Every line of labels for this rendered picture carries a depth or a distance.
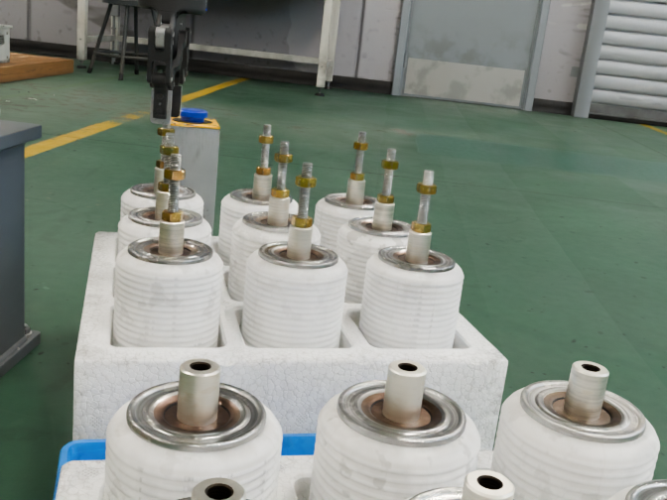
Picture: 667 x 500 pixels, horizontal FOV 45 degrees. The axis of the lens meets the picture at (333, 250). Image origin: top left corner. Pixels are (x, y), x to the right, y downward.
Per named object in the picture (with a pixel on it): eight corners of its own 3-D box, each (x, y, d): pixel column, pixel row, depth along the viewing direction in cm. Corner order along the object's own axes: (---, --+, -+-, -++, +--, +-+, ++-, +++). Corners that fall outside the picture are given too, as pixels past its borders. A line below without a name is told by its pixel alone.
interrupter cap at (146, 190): (208, 198, 95) (208, 192, 95) (158, 205, 89) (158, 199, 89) (167, 186, 100) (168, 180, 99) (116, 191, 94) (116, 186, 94)
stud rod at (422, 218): (412, 246, 78) (422, 170, 76) (414, 244, 79) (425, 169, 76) (422, 248, 77) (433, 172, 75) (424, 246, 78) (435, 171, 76)
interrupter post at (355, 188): (351, 207, 99) (354, 182, 98) (340, 202, 101) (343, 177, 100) (367, 206, 100) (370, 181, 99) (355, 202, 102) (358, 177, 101)
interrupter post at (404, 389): (386, 429, 46) (393, 376, 45) (374, 409, 48) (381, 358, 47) (426, 428, 46) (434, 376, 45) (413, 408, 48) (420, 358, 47)
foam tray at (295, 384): (69, 548, 70) (73, 359, 65) (91, 360, 106) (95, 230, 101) (479, 525, 80) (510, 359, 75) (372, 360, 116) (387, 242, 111)
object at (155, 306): (87, 432, 76) (92, 249, 71) (159, 398, 84) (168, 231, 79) (163, 469, 71) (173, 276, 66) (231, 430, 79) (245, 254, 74)
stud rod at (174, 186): (163, 236, 72) (167, 154, 70) (171, 234, 73) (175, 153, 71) (172, 239, 71) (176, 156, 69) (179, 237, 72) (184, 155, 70)
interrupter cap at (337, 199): (346, 213, 95) (346, 208, 95) (312, 198, 101) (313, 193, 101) (396, 211, 100) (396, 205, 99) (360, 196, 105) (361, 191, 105)
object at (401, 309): (333, 434, 80) (353, 262, 75) (363, 396, 89) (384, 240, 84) (426, 459, 77) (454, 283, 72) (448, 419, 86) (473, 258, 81)
